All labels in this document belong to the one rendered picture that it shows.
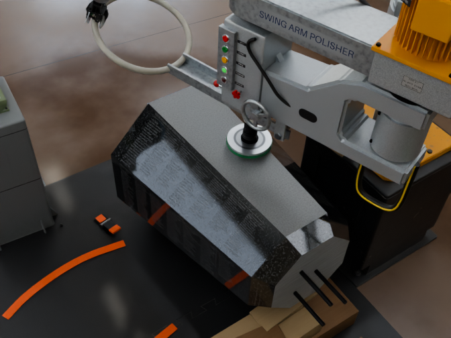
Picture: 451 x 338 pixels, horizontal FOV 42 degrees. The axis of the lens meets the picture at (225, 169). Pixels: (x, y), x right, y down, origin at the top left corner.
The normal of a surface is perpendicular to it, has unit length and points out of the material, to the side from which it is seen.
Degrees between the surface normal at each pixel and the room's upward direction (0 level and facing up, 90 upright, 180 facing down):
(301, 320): 0
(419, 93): 90
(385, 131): 90
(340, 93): 90
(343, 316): 0
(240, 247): 45
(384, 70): 90
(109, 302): 0
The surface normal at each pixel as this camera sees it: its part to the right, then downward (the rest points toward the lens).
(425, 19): -0.61, 0.56
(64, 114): 0.04, -0.69
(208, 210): -0.53, -0.18
